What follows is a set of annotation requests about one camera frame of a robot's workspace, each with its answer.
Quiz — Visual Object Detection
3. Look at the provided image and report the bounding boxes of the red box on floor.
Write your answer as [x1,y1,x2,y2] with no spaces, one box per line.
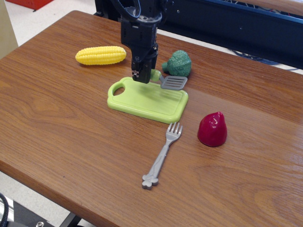
[5,0,53,11]

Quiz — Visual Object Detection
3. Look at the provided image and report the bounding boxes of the grey toy fork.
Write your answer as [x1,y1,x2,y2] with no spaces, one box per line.
[142,122,183,190]

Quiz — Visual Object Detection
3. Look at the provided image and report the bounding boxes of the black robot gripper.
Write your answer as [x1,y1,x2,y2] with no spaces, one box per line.
[121,13,162,83]

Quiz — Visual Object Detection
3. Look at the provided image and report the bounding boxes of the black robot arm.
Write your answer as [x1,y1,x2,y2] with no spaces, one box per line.
[111,0,168,84]

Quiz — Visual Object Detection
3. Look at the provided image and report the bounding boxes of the light green toy cutting board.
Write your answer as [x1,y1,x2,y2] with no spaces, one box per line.
[107,77,188,124]

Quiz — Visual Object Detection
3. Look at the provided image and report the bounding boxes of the green handled grey toy spatula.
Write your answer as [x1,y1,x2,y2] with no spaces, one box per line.
[150,69,187,90]

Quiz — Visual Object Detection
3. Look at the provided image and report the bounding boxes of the blue cables behind table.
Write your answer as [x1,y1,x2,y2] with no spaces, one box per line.
[231,48,299,72]

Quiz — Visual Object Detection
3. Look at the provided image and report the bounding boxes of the black metal table base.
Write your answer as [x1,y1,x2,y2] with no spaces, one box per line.
[0,192,82,227]

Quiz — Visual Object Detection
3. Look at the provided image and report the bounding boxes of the red toy strawberry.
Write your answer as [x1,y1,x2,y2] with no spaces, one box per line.
[197,112,227,147]

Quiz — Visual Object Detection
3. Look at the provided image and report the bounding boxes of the yellow toy corn cob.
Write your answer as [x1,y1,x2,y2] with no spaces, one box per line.
[75,46,126,65]

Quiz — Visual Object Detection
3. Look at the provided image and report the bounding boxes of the green toy broccoli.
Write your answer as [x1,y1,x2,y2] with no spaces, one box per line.
[162,50,192,77]

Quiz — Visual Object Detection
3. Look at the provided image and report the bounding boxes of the dark blue metal frame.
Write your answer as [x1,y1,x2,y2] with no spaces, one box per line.
[94,0,303,70]

